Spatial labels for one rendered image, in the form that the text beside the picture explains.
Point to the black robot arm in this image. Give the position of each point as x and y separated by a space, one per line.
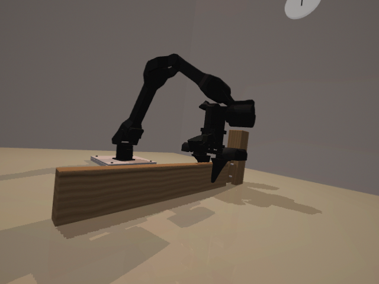
156 72

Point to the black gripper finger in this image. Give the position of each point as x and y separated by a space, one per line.
202 158
218 165

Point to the brown wooden post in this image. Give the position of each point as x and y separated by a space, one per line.
237 139

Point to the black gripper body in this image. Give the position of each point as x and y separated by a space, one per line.
222 152

